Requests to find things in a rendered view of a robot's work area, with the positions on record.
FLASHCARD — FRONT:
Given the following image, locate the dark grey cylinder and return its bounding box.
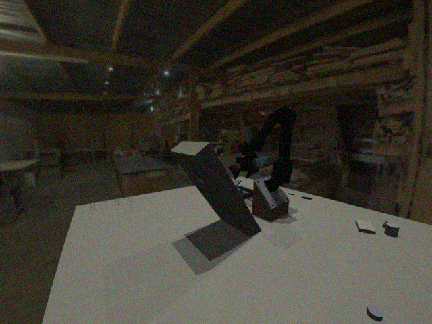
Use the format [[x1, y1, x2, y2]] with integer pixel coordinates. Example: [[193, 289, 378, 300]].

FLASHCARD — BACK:
[[384, 222, 400, 237]]

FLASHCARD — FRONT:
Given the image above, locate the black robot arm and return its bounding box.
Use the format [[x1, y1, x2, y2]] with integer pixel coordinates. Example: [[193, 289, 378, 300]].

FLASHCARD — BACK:
[[236, 107, 296, 192]]

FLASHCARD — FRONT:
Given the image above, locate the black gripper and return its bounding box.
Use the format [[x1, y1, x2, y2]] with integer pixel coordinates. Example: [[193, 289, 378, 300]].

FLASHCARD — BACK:
[[229, 159, 259, 180]]

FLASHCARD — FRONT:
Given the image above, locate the grey round disc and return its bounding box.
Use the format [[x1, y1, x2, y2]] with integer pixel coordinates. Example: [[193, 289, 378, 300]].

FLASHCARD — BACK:
[[366, 304, 383, 321]]

